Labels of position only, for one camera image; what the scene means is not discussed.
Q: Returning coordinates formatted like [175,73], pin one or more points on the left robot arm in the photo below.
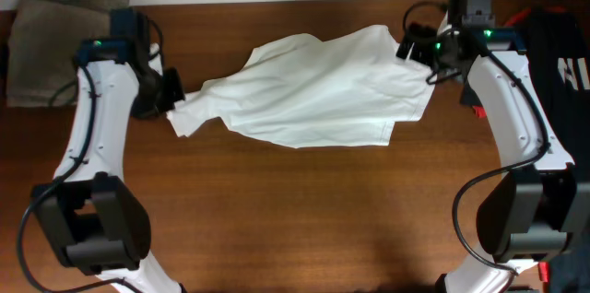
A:
[90,218]

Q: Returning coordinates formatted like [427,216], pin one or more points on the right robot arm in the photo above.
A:
[541,205]

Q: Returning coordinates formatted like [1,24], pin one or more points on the folded khaki trousers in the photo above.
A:
[42,43]

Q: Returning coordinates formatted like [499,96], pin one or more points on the white t-shirt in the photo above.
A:
[300,91]

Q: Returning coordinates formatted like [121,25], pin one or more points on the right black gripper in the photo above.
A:
[420,49]

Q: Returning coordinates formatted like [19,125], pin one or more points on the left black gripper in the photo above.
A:
[174,90]

